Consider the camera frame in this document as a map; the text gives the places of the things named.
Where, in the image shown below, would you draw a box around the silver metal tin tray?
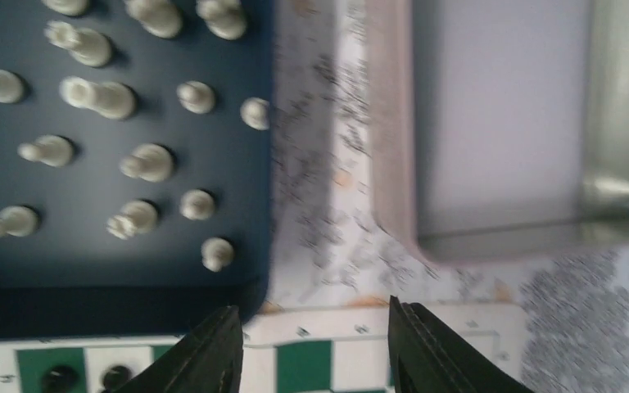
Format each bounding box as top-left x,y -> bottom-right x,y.
365,1 -> 629,265

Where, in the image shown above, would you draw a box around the green white chess board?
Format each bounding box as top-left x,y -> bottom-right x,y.
0,304 -> 527,392

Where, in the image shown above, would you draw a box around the floral patterned table mat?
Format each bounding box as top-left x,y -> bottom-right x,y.
0,0 -> 629,393

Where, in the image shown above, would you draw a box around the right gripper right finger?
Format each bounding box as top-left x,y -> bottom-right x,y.
387,296 -> 532,393

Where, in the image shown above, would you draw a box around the black chess pieces row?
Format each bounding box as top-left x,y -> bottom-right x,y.
39,364 -> 133,393

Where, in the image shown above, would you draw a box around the blue square tray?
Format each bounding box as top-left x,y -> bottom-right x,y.
0,1 -> 275,341

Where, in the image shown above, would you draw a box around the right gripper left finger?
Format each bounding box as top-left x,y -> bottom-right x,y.
117,305 -> 243,393

